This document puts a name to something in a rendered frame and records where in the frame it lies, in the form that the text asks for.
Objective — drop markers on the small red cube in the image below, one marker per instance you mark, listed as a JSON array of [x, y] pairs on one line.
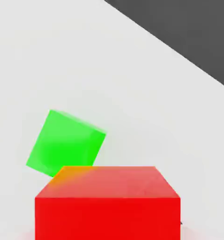
[[107, 211]]

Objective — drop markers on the small green cube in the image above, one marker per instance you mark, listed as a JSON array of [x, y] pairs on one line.
[[67, 142]]

